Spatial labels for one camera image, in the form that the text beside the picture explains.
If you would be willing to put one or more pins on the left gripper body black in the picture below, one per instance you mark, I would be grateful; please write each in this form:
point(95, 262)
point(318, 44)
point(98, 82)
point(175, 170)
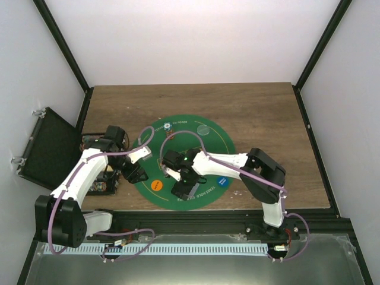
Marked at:
point(127, 174)

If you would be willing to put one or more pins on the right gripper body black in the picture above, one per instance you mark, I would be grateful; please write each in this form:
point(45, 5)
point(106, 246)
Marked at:
point(188, 184)

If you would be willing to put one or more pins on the orange big blind button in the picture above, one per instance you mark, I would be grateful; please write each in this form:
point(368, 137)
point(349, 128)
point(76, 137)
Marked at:
point(157, 185)

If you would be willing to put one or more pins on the blue small blind button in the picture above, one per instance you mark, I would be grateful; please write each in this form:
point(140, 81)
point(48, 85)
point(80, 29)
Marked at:
point(223, 181)

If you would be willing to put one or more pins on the clear round dealer button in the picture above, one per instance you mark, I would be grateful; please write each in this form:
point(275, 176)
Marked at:
point(203, 130)

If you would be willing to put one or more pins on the blue patterned card deck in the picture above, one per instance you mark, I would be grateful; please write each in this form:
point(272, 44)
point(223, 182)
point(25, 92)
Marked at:
point(193, 190)

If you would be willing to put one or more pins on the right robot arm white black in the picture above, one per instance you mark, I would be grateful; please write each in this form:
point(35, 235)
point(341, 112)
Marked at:
point(262, 176)

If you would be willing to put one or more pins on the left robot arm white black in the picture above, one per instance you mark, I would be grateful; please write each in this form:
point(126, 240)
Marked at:
point(60, 221)

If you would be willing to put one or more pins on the black poker chip case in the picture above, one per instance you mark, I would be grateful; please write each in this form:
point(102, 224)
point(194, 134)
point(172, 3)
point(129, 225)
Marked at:
point(107, 180)

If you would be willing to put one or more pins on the round green poker mat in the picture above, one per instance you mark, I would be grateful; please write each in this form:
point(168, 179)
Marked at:
point(183, 134)

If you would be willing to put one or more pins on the stacked poker chips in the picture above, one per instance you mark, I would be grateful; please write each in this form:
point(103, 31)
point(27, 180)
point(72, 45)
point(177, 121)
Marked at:
point(168, 128)

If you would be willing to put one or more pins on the light blue slotted strip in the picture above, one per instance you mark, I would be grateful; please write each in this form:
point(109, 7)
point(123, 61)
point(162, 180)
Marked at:
point(239, 249)

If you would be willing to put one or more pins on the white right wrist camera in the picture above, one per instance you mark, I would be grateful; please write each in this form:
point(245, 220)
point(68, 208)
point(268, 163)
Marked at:
point(168, 172)

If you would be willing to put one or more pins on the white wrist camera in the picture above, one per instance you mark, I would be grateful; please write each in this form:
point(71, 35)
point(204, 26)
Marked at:
point(140, 154)
point(168, 172)

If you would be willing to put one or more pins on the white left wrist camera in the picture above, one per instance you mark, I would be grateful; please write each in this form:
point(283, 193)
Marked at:
point(140, 154)

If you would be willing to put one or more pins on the black mounting rail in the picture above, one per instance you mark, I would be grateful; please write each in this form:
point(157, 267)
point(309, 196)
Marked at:
point(232, 222)

